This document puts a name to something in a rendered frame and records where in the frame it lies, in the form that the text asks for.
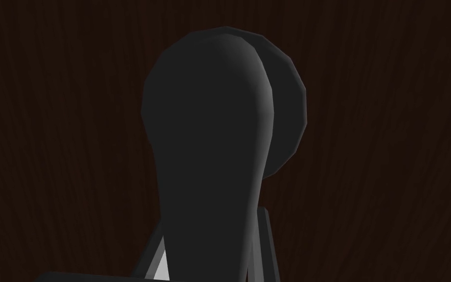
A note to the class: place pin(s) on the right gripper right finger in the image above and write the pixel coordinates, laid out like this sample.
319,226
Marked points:
264,250

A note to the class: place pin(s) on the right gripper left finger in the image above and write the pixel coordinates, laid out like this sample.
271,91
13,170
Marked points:
156,263

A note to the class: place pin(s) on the dark brown wooden door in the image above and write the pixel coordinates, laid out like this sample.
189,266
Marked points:
45,125

